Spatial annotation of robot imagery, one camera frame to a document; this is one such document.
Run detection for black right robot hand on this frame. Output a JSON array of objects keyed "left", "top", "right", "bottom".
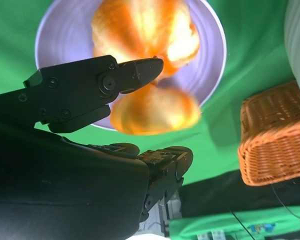
[{"left": 0, "top": 54, "right": 194, "bottom": 240}]

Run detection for orange ring bread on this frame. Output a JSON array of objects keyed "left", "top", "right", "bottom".
[{"left": 109, "top": 83, "right": 201, "bottom": 136}]

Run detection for white orange striped bread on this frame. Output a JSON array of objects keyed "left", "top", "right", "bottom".
[{"left": 91, "top": 0, "right": 200, "bottom": 79}]

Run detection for lilac plate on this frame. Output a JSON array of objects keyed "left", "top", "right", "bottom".
[{"left": 34, "top": 0, "right": 228, "bottom": 133}]

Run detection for orange wicker basket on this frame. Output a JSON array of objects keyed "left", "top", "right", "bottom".
[{"left": 237, "top": 79, "right": 300, "bottom": 188}]

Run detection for black backdrop curtain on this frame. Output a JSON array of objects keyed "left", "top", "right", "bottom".
[{"left": 177, "top": 169, "right": 300, "bottom": 219}]

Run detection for green tablecloth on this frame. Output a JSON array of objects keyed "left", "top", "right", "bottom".
[{"left": 0, "top": 0, "right": 300, "bottom": 187}]

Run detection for grey metal frame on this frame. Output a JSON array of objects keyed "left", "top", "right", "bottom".
[{"left": 139, "top": 192, "right": 184, "bottom": 239}]

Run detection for thin black hanging cable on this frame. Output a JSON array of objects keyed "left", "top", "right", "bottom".
[{"left": 270, "top": 183, "right": 300, "bottom": 229}]

